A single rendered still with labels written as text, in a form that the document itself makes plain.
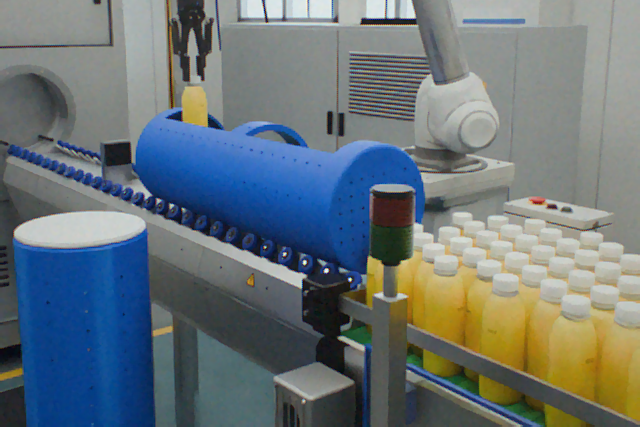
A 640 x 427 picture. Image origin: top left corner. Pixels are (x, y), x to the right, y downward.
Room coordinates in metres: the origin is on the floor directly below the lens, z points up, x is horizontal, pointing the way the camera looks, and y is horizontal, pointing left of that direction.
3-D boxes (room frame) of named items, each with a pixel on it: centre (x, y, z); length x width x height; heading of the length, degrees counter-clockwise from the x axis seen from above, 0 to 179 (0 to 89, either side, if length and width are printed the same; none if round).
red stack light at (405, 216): (1.10, -0.11, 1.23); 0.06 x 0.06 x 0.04
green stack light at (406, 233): (1.10, -0.11, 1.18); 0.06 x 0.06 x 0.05
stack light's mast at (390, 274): (1.10, -0.11, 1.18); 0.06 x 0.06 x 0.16
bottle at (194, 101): (2.24, 0.33, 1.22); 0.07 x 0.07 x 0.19
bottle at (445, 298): (1.29, -0.22, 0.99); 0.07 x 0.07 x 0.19
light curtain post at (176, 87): (3.00, 0.51, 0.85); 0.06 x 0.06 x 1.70; 38
